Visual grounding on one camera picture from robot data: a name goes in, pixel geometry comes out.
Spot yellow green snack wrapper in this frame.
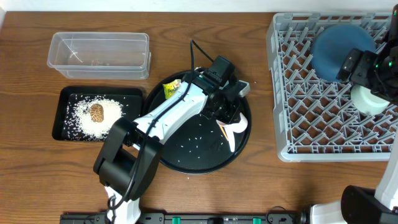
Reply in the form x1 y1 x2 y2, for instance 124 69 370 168
162 79 181 100

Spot round black serving tray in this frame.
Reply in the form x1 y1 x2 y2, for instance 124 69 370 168
136 82 251 174

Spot white plastic knife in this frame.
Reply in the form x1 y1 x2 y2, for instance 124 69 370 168
224 124 236 152

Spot black rectangular tray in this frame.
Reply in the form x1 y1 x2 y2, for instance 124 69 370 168
52 86 143 141

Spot pile of white rice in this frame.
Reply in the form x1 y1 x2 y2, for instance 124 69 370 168
61 94 124 141

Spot mint green bowl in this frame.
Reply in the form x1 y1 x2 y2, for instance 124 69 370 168
351 85 390 115

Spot white pink cup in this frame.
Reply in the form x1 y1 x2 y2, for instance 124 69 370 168
216 113 248 133

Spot brown food piece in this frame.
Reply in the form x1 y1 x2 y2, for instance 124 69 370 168
89 104 104 123

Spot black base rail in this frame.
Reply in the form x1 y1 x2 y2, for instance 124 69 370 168
59 211 310 224

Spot wooden chopstick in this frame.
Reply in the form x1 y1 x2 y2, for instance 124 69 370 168
219 124 228 141

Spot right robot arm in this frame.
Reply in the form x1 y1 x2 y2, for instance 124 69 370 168
302 6 397 223

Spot grey dishwasher rack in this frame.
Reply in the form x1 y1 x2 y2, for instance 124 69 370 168
266 12 397 162

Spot clear plastic storage bin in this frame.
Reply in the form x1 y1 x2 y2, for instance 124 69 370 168
47 32 151 80

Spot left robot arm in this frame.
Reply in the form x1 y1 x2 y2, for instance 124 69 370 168
93 70 250 223

